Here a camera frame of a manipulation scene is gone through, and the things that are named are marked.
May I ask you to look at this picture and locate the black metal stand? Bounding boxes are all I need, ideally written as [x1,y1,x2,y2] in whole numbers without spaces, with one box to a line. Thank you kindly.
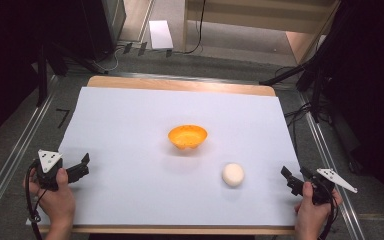
[259,46,336,124]
[34,41,110,108]

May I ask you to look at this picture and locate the black floor cables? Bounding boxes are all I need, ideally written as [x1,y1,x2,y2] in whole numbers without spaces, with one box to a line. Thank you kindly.
[282,101,316,149]

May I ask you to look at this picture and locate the black cabinet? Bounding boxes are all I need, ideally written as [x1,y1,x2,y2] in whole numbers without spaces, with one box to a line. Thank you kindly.
[76,0,128,63]

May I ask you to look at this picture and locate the white floor cable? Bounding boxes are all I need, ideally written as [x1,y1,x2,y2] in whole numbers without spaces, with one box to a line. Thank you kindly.
[92,45,120,73]

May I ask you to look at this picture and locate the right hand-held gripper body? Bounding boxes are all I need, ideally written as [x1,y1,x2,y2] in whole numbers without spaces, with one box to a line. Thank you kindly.
[300,167,359,206]

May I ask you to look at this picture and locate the white board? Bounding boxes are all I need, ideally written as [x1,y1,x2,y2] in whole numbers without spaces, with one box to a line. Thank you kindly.
[148,20,175,51]

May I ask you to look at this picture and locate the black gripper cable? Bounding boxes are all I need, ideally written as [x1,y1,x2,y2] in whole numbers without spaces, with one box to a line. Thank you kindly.
[24,159,44,240]
[317,186,340,240]

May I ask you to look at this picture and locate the white round bun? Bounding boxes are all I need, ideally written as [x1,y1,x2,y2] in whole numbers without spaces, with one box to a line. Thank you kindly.
[221,162,246,187]

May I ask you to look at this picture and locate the person's right hand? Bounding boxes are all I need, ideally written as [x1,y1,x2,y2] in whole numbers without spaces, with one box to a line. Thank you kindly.
[294,181,344,233]

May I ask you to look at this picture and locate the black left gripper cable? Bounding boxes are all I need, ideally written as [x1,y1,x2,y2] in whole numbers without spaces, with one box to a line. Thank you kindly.
[24,159,44,240]

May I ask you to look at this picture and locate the white table sheet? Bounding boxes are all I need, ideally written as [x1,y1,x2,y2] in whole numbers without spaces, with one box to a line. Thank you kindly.
[29,86,303,228]

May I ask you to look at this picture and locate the light wooden furniture frame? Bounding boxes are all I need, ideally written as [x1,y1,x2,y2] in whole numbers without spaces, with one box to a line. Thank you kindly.
[182,0,343,66]

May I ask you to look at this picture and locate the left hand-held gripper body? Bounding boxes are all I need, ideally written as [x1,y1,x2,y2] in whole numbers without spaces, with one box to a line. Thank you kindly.
[29,149,64,192]

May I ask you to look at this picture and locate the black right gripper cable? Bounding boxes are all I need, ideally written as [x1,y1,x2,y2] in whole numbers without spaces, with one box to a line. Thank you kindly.
[317,186,340,240]

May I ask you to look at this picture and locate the black hanging cable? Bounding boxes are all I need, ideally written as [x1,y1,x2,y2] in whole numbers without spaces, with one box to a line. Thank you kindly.
[182,0,208,55]

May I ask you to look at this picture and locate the person's left hand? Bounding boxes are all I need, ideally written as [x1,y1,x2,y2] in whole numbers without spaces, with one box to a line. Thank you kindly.
[22,167,77,232]

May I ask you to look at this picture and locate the orange bowl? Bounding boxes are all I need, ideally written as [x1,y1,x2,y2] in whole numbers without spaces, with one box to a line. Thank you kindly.
[167,124,209,150]

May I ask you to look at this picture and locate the metal floor rail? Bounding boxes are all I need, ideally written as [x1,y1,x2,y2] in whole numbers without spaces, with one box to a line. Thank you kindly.
[108,70,262,86]
[298,92,368,240]
[0,75,60,233]

